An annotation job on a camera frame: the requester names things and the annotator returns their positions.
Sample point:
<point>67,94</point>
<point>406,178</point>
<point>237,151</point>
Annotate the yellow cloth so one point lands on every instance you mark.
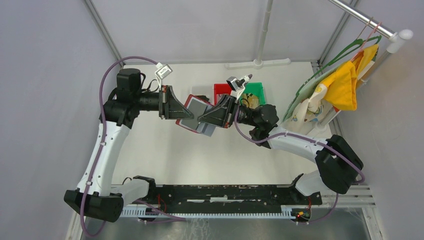
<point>341,85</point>

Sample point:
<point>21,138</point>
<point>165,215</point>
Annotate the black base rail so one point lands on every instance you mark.
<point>228,199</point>

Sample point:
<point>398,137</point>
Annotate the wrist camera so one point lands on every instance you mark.
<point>162,71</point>
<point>238,86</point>

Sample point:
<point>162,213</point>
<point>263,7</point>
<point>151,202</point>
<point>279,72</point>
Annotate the green clothes hanger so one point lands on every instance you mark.
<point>354,45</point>

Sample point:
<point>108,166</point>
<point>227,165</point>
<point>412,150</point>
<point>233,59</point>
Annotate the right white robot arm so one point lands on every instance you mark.
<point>338,166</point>

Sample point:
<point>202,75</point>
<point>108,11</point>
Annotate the metal clothes rail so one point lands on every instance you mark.
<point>397,39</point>

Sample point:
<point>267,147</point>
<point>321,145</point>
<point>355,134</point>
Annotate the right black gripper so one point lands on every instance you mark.
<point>222,115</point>

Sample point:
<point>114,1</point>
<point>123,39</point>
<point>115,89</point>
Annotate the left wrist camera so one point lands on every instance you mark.
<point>162,71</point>

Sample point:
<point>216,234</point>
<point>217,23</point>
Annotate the red plastic bin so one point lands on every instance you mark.
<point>220,89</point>

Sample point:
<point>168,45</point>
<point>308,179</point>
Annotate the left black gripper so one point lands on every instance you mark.
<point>170,107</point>

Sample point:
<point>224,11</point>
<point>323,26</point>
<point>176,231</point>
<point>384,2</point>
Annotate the white stand base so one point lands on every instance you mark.
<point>259,62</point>

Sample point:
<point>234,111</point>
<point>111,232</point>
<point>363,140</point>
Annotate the gold cards in green bin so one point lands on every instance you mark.
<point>250,100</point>

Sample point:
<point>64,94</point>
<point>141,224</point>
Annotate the patterned white cloth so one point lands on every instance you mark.
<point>309,106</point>

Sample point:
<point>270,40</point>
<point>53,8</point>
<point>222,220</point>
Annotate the white cable duct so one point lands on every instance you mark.
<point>141,211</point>

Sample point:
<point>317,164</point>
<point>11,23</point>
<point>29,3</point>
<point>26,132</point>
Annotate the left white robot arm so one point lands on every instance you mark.
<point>94,196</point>

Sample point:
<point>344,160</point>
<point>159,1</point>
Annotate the clear plastic bin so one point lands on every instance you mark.
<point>206,90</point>

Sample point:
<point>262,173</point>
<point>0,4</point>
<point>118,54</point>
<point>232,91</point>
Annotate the green plastic bin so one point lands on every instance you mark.
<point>257,89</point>

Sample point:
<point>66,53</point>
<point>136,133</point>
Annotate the black credit card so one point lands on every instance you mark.
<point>197,107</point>

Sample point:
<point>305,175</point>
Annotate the black object in clear bin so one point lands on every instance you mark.
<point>203,98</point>

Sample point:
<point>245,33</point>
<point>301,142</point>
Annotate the red leather card holder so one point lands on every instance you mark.
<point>209,129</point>

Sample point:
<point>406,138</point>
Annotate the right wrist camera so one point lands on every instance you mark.
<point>238,86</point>

